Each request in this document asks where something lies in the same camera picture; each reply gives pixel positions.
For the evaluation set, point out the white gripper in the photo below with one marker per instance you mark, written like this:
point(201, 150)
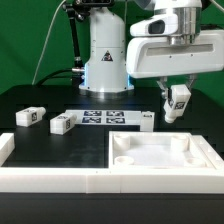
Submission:
point(155, 57)

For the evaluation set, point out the white square tabletop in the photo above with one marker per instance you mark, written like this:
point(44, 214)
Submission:
point(156, 150)

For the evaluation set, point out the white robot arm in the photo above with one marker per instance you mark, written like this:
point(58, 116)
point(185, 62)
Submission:
point(105, 73)

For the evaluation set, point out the tag marker sheet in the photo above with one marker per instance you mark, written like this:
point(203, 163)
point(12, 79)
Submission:
point(106, 117)

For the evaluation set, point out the white U-shaped fence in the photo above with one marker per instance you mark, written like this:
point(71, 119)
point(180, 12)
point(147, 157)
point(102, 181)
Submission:
point(111, 180)

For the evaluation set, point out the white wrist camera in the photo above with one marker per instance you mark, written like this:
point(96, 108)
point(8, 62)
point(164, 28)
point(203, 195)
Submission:
point(158, 25)

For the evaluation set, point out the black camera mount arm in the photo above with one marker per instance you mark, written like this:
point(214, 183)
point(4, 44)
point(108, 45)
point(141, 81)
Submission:
point(78, 11)

